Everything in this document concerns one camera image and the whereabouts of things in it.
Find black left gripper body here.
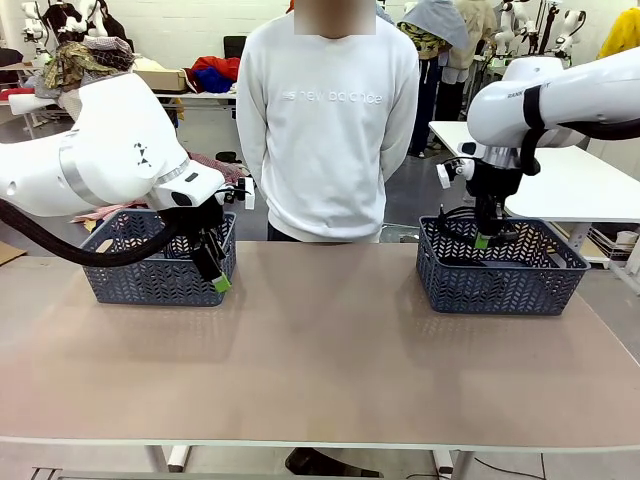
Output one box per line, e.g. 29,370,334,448
174,197,227,241

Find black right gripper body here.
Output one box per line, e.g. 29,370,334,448
465,163,521,201

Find black USB cable coil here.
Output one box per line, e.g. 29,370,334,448
437,202,519,246

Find person's right forearm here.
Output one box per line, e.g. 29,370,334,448
237,147,271,201

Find patterned cloth on floor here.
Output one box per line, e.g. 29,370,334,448
189,152,249,185

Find blue plastic lattice basket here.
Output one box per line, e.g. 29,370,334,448
79,209,237,308
416,215,592,317

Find white background table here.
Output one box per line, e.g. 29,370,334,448
428,121,640,224

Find pink checked cloth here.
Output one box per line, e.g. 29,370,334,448
72,199,151,225

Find white clothes table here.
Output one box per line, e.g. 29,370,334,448
149,88,239,121

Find person in white sweatshirt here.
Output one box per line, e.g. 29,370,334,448
235,0,420,245

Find blue garment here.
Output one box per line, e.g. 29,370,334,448
194,67,234,94

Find beige box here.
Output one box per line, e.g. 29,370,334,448
134,69,189,94

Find person in beige coat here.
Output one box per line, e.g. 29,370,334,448
449,0,497,121

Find red garment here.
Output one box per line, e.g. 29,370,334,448
192,56,242,81

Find black tripod pole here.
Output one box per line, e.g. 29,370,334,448
534,0,559,56

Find black chair back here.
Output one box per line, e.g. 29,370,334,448
223,35,250,64

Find white table leg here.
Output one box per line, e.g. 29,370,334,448
432,448,474,480
144,443,194,474

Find yellow garment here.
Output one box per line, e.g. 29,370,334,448
597,7,640,59

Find flat cardboard sheet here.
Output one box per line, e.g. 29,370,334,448
0,240,29,267

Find pile of patterned clothes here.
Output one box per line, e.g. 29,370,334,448
34,39,136,109

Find white padded ironing board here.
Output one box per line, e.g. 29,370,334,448
8,92,66,117

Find black chair base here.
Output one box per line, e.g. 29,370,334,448
283,447,384,479

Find black right arm cable sleeve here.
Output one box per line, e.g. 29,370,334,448
519,82,640,177

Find black arm cable sleeve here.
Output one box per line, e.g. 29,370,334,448
519,82,640,177
0,199,179,270

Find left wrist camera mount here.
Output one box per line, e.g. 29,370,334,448
219,175,257,210

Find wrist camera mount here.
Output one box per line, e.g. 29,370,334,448
435,157,476,190
219,175,257,210

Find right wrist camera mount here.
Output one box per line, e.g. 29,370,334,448
435,157,476,190

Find black left arm cable sleeve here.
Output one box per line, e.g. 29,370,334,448
0,199,179,270

